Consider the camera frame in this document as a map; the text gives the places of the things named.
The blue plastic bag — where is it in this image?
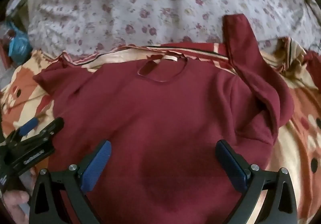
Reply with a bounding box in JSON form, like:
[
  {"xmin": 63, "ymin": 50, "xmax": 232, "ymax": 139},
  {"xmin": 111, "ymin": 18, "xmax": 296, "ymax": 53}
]
[{"xmin": 7, "ymin": 22, "xmax": 32, "ymax": 57}]

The maroon sweater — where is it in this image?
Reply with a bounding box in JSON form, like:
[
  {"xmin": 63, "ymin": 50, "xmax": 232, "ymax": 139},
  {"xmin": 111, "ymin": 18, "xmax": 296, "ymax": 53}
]
[{"xmin": 33, "ymin": 13, "xmax": 295, "ymax": 224}]

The floral bed sheet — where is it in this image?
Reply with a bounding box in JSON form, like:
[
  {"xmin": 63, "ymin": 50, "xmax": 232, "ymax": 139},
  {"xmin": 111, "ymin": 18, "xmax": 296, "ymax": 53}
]
[{"xmin": 27, "ymin": 0, "xmax": 321, "ymax": 57}]

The printed cream orange blanket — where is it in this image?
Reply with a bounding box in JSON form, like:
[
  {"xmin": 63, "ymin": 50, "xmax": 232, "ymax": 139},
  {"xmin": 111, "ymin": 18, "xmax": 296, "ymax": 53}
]
[{"xmin": 0, "ymin": 36, "xmax": 321, "ymax": 224}]

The person's left hand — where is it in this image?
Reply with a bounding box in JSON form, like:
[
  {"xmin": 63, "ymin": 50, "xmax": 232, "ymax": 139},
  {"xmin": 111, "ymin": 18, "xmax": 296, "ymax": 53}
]
[{"xmin": 4, "ymin": 190, "xmax": 30, "ymax": 222}]

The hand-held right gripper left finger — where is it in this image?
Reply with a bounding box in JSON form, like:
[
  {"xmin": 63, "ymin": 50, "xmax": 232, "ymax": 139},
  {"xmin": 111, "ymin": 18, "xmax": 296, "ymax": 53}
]
[{"xmin": 29, "ymin": 140, "xmax": 112, "ymax": 224}]

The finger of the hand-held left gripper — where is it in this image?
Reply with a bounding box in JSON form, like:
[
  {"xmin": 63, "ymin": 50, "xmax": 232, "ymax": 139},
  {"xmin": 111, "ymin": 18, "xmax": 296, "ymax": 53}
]
[
  {"xmin": 5, "ymin": 118, "xmax": 40, "ymax": 144},
  {"xmin": 15, "ymin": 117, "xmax": 64, "ymax": 149}
]

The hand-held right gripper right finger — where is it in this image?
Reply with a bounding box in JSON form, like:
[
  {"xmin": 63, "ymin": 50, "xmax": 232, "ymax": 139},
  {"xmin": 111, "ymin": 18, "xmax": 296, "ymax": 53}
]
[{"xmin": 215, "ymin": 139, "xmax": 298, "ymax": 224}]

